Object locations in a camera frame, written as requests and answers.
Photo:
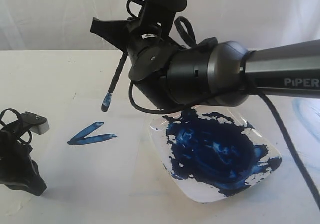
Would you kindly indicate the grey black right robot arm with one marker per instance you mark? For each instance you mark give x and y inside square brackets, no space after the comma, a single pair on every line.
[208,73]

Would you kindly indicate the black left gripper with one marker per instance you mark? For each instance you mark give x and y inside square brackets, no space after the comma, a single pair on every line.
[17,169]

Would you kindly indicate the black paintbrush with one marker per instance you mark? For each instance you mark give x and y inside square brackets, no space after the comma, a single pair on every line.
[107,100]

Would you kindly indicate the white paper sheet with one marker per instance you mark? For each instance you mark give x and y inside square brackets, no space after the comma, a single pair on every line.
[92,154]

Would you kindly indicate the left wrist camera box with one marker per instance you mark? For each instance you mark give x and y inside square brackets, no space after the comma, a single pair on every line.
[35,123]

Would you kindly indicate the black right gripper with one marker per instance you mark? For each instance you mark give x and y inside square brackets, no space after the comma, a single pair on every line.
[136,34]

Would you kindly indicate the white square paint plate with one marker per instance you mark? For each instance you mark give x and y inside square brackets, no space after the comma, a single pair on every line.
[213,153]

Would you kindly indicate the white backdrop cloth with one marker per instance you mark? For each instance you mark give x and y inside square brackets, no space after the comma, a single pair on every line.
[65,24]

